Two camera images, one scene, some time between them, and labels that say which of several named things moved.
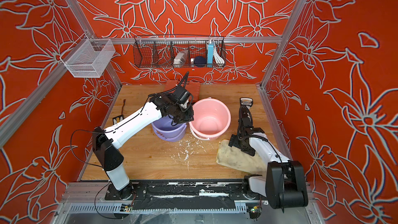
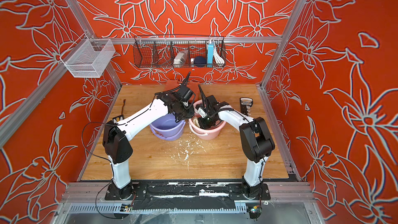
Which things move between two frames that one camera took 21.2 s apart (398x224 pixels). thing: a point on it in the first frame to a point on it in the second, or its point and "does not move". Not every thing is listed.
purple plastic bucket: (164, 129) does not move
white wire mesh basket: (89, 58) does not move
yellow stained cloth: (243, 161) to (195, 120)
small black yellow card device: (117, 119) does not move
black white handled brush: (246, 117) does not move
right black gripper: (234, 141) to (202, 126)
